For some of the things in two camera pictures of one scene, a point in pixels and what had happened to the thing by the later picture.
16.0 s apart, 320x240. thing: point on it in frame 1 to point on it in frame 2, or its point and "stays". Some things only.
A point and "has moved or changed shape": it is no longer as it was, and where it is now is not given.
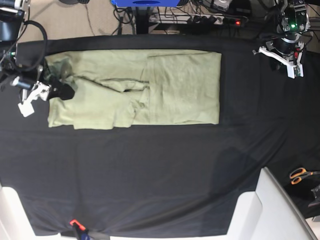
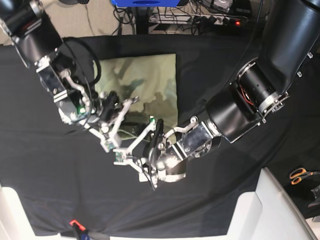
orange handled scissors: [297, 174] stays
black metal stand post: [142, 20] stays
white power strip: [221, 19] stays
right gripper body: [290, 50] to [159, 144]
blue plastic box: [145, 3] stays
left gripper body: [41, 87] to [107, 108]
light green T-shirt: [137, 88] has moved or changed shape
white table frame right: [269, 213] stays
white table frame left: [15, 222] stays
